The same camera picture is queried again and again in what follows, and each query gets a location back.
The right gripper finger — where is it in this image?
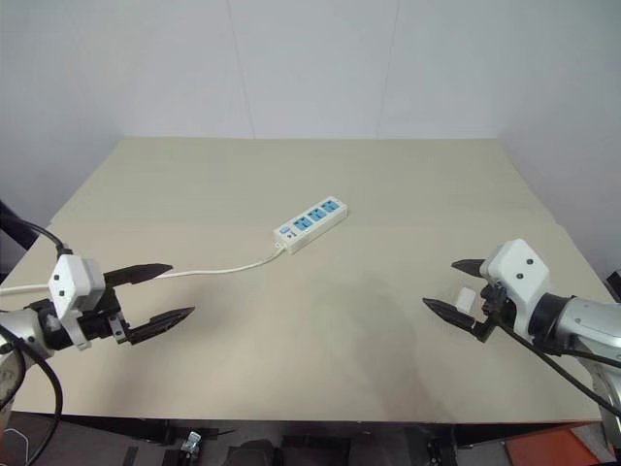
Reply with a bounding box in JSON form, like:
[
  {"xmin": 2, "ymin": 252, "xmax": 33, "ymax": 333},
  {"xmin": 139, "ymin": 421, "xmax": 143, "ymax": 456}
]
[
  {"xmin": 450, "ymin": 257, "xmax": 488, "ymax": 280},
  {"xmin": 422, "ymin": 298, "xmax": 479, "ymax": 337}
]

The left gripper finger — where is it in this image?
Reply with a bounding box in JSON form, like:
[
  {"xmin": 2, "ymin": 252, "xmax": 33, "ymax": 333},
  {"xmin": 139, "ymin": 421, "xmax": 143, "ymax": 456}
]
[
  {"xmin": 102, "ymin": 263, "xmax": 175, "ymax": 289},
  {"xmin": 126, "ymin": 306, "xmax": 197, "ymax": 347}
]

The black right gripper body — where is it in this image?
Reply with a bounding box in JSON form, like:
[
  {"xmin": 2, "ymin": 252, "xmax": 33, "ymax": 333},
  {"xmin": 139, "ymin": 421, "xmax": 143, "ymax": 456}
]
[{"xmin": 474, "ymin": 284, "xmax": 509, "ymax": 344}]

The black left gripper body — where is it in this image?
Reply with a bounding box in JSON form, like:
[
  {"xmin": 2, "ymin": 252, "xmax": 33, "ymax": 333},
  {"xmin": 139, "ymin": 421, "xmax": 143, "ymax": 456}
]
[{"xmin": 77, "ymin": 285, "xmax": 133, "ymax": 345}]

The white plug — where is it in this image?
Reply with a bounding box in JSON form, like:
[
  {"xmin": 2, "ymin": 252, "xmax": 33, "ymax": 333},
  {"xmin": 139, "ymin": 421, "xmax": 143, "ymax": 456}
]
[{"xmin": 455, "ymin": 286, "xmax": 478, "ymax": 315}]

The white power strip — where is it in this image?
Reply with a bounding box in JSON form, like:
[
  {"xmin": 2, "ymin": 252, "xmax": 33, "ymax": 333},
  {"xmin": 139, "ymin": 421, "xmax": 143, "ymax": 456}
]
[{"xmin": 271, "ymin": 195, "xmax": 350, "ymax": 256}]

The silver metal clamp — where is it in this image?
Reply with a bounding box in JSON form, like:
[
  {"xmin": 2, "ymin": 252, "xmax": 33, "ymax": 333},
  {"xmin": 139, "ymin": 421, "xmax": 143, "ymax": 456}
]
[{"xmin": 180, "ymin": 429, "xmax": 203, "ymax": 455}]

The black object beside table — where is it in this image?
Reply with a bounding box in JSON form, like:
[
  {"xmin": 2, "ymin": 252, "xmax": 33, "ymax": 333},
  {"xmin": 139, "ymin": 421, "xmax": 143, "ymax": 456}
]
[{"xmin": 604, "ymin": 264, "xmax": 621, "ymax": 305}]

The orange box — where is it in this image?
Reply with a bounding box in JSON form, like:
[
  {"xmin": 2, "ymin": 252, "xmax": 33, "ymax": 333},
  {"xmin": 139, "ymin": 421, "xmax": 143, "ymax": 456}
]
[{"xmin": 501, "ymin": 420, "xmax": 608, "ymax": 466}]

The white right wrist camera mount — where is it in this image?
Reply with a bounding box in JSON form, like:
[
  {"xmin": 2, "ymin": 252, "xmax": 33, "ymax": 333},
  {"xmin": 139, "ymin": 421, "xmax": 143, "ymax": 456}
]
[{"xmin": 481, "ymin": 238, "xmax": 552, "ymax": 339}]

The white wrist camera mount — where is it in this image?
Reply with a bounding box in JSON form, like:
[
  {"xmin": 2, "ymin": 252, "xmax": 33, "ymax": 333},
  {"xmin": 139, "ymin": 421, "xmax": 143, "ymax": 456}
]
[
  {"xmin": 481, "ymin": 238, "xmax": 552, "ymax": 339},
  {"xmin": 48, "ymin": 253, "xmax": 106, "ymax": 351}
]

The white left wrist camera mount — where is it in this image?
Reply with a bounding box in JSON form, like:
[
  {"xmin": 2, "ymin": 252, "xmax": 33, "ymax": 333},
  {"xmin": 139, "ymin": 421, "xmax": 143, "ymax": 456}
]
[{"xmin": 48, "ymin": 253, "xmax": 106, "ymax": 351}]

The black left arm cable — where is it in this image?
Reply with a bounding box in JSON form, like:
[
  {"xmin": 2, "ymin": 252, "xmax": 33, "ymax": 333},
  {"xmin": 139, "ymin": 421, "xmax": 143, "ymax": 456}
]
[{"xmin": 0, "ymin": 201, "xmax": 75, "ymax": 466}]

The white power cord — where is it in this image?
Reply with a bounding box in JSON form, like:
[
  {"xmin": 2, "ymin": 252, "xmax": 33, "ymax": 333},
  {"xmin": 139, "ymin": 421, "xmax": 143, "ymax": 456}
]
[{"xmin": 0, "ymin": 244, "xmax": 287, "ymax": 295}]

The thin white wire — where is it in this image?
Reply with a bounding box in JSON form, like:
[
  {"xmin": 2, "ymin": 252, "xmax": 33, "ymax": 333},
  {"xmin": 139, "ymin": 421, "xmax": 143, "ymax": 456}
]
[{"xmin": 3, "ymin": 426, "xmax": 35, "ymax": 466}]

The black table frame bar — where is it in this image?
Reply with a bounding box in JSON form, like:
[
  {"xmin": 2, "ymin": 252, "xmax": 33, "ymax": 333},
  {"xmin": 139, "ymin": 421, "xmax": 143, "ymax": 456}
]
[{"xmin": 9, "ymin": 411, "xmax": 603, "ymax": 441}]

